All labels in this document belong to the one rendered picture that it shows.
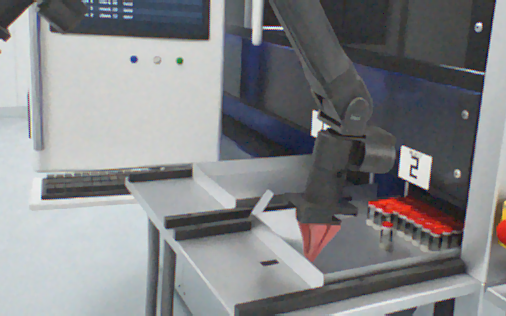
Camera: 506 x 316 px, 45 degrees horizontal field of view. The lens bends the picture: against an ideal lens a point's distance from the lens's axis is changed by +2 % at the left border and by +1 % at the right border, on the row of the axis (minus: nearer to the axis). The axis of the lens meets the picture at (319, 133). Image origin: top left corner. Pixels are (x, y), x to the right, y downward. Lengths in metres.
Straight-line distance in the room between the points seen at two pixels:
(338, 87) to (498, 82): 0.26
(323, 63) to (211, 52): 0.92
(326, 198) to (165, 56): 0.91
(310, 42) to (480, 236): 0.42
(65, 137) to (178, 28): 0.41
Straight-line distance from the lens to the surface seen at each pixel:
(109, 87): 1.68
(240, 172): 1.44
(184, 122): 1.73
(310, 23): 0.80
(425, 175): 1.07
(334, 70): 0.82
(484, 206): 0.98
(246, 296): 0.90
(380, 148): 0.91
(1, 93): 6.27
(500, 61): 0.94
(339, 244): 1.08
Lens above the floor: 1.31
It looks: 13 degrees down
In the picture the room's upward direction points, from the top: 4 degrees clockwise
